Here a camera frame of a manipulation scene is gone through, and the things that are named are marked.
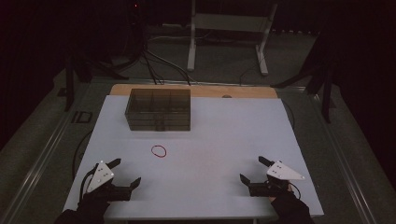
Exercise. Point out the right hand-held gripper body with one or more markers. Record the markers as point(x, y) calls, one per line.
point(281, 172)

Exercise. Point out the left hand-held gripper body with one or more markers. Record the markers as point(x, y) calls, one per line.
point(101, 175)

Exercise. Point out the red rubber band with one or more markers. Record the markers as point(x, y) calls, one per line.
point(152, 150)

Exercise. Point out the dark transparent drawer box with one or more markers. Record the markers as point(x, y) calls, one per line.
point(158, 102)

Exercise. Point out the person's right hand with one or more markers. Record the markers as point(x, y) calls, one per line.
point(281, 196)

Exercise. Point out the person's left hand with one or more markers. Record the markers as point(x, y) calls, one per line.
point(93, 203)

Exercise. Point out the white table cover sheet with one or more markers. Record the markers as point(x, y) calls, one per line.
point(218, 140)

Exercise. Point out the round table grommet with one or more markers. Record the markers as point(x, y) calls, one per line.
point(226, 96)

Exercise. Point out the black tripod stand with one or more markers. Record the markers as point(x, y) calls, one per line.
point(69, 87)
point(326, 93)

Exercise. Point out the white metal stand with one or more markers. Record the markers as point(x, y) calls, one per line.
point(230, 22)

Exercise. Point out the metal floor rail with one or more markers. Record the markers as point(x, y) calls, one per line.
point(342, 161)
point(40, 161)

